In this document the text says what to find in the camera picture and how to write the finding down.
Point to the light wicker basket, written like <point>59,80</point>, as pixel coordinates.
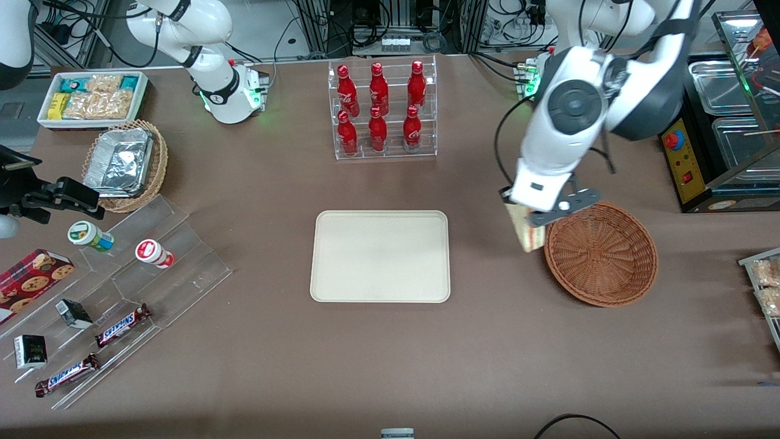
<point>159,164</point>

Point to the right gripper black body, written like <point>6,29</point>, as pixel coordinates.
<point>17,188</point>

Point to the triangular sandwich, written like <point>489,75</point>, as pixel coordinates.
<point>528,236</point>

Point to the white power strip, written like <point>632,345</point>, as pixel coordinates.
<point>395,43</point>

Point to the beige rectangular tray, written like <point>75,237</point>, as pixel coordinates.
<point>380,256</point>

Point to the Snickers chocolate bar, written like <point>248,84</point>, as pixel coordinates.
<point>122,325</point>
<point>67,375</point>

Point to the green label yogurt cup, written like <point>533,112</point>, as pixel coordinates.
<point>88,236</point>

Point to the grey metal snack tray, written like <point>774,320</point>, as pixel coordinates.
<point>746,262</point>

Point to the yellow snack packet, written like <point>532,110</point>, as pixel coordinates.
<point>58,106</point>

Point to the small clear cracker bag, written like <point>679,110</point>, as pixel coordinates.
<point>103,84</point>

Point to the aluminium frame structure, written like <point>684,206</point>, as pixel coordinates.
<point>390,15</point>

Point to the white snack bin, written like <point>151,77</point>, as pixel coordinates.
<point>141,100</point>

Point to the teal snack packet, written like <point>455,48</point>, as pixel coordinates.
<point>129,82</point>
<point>72,84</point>

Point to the red cola bottle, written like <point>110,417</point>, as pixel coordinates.
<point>412,131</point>
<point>417,88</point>
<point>379,91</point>
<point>348,137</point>
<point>347,94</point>
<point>378,134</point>

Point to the small grey device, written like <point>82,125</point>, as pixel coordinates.
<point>397,433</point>

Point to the thin blue object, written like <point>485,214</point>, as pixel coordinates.
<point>769,384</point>

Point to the red round knob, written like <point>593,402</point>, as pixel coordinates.
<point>673,141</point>

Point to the large clear cracker bag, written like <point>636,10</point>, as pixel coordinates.
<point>100,105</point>

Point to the black food warmer cabinet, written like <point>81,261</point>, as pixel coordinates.
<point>691,164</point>

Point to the clear bagged snack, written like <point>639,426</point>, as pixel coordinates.
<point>768,272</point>
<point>771,302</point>

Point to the orange fried food piece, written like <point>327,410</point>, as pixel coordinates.
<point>760,40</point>

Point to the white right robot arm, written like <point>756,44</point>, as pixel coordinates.
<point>214,85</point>

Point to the brown wicker basket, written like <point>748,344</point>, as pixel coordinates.
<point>603,256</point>

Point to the aluminium foil tray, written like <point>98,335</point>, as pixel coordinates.
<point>119,163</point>

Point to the small black box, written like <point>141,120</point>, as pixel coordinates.
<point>73,313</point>
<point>30,352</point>

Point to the clear acrylic bottle rack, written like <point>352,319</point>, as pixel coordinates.
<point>393,155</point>

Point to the clear acrylic stepped stand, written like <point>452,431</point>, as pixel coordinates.
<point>183,274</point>

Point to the red label yogurt cup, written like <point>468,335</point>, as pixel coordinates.
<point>153,253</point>

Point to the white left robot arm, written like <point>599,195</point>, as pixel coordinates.
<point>567,110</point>

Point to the red cookie box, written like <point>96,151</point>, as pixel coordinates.
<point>30,283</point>

